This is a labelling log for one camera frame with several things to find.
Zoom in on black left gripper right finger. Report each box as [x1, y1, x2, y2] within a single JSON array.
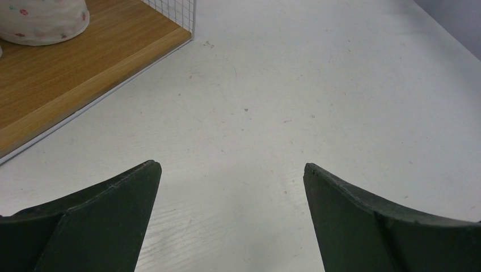
[[303, 163, 480, 271]]

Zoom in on white wire wooden shelf rack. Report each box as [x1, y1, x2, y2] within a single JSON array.
[[1, 1, 197, 163]]

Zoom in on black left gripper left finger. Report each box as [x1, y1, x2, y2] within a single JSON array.
[[1, 160, 162, 271]]

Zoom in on white red-dotted toilet roll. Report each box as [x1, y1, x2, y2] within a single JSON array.
[[1, 0, 90, 46]]

